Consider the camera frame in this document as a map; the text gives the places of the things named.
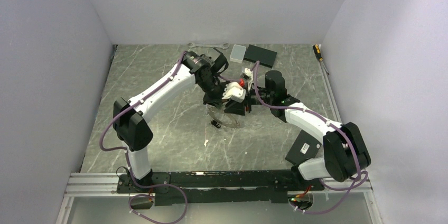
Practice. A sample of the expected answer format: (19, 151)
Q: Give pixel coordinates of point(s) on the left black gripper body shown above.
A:
(213, 89)

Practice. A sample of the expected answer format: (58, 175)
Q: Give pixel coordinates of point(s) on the silver open-end wrench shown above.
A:
(200, 45)

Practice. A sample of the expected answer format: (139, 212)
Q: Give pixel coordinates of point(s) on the black key fob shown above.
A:
(215, 124)

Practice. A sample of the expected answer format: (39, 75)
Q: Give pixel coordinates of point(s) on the yellow black screwdriver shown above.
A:
(318, 55)

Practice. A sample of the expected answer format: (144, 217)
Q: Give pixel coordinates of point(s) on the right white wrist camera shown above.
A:
(248, 77)

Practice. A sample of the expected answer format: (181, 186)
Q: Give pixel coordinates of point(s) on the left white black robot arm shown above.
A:
(131, 117)

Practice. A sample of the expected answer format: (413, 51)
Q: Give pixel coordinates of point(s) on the aluminium extrusion rail frame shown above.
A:
(97, 185)

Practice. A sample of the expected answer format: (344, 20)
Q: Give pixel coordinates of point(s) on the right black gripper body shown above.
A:
(266, 96)

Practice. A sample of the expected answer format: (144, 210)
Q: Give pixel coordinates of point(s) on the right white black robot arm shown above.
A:
(326, 148)

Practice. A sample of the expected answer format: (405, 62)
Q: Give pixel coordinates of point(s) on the translucent white plastic box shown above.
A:
(237, 53)

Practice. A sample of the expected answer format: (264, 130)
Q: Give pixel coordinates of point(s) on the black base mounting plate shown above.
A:
(275, 186)

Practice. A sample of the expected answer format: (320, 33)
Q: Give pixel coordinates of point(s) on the black flat rectangular box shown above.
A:
(264, 56)

